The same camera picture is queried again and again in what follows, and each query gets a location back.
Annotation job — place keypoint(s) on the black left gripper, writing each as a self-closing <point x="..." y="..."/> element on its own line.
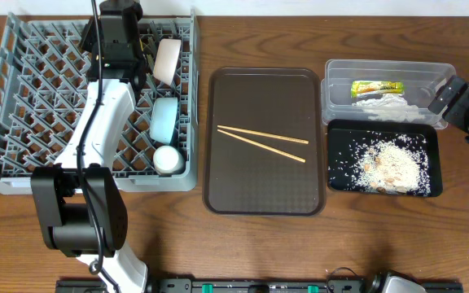
<point x="117" y="31"/>

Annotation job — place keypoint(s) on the pink white bowl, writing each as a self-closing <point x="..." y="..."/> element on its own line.
<point x="166" y="60"/>

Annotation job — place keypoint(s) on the light blue bowl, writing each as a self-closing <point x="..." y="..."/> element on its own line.
<point x="163" y="120"/>

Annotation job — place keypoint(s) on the small white green cup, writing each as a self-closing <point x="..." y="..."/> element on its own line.
<point x="168" y="161"/>

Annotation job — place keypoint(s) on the wooden chopstick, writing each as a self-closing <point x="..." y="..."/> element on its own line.
<point x="267" y="135"/>
<point x="263" y="146"/>

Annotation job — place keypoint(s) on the green orange snack wrapper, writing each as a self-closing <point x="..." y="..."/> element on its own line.
<point x="363" y="88"/>

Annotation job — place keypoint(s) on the white tissue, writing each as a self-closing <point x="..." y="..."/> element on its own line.
<point x="389" y="107"/>

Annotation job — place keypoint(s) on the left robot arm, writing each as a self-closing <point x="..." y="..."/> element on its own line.
<point x="79" y="206"/>

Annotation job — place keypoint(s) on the black waste tray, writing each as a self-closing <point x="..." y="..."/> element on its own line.
<point x="341" y="131"/>

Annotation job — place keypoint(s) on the clear plastic waste bin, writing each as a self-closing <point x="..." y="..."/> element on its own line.
<point x="421" y="80"/>

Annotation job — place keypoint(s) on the grey plastic dish rack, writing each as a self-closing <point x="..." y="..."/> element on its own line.
<point x="43" y="92"/>

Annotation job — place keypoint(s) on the dark brown serving tray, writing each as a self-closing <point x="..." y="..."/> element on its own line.
<point x="242" y="179"/>

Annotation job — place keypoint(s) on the spilled rice food scraps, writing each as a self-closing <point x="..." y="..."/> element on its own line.
<point x="382" y="163"/>

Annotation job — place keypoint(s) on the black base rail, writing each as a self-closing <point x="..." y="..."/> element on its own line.
<point x="382" y="282"/>

